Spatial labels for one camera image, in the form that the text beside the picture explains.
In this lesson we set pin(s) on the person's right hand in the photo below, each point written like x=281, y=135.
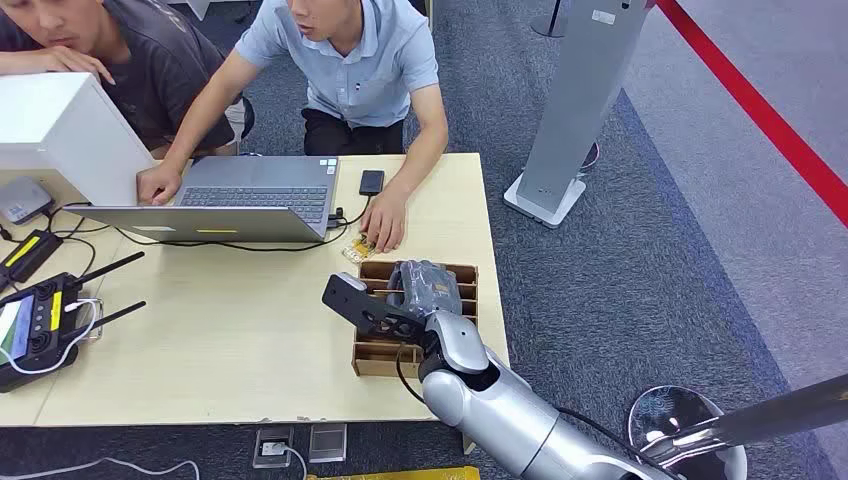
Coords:
x=76, y=61
x=158, y=183

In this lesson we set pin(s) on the person's left hand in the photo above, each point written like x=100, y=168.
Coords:
x=385, y=218

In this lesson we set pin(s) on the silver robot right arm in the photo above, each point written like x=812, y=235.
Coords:
x=503, y=411

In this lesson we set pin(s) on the person's left forearm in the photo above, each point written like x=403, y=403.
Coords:
x=424, y=146

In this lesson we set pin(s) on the person's right forearm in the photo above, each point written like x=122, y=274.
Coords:
x=199, y=119

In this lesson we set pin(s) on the yellow card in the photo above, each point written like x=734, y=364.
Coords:
x=358, y=250

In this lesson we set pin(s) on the person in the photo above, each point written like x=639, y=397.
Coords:
x=146, y=66
x=361, y=66

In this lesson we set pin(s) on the wooden slotted card holder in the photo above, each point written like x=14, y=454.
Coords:
x=381, y=354

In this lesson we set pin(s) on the black smartphone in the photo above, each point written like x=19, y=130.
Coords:
x=372, y=182

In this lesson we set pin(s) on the white box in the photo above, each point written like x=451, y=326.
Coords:
x=60, y=132

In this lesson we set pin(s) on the grey laptop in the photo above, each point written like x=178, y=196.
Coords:
x=258, y=199

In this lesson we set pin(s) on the small grey device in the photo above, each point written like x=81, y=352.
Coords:
x=23, y=199

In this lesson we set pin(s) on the black adapter with yellow label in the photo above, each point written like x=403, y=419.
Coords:
x=26, y=255

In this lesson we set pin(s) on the black remote controller with antennas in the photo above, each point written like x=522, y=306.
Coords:
x=40, y=324

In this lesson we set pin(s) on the grey kiosk stand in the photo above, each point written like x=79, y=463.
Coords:
x=583, y=99

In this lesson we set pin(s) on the grey floor plate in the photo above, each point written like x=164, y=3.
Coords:
x=328, y=442

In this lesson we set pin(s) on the dark stanchion base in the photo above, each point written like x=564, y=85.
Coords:
x=548, y=23

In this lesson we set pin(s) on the floor power socket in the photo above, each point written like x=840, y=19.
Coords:
x=273, y=447

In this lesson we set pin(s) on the yellow strip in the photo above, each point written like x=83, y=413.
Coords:
x=397, y=474

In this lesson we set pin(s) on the red barrier belt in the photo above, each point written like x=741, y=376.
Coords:
x=762, y=112

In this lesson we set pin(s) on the chrome stanchion with round base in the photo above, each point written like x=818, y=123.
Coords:
x=729, y=427

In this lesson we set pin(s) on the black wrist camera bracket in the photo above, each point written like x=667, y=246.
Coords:
x=361, y=311

